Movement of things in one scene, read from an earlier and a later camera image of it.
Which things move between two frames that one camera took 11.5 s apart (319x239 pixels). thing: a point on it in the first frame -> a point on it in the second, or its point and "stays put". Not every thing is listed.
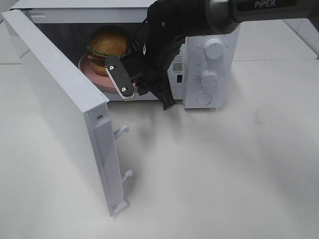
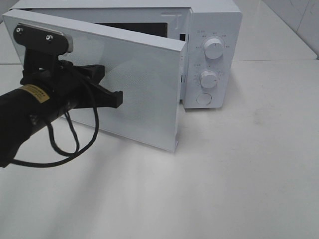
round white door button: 204,98 stays put
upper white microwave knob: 214,48 stays put
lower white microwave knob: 209,80 stays put
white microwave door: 81,113 -> 149,69
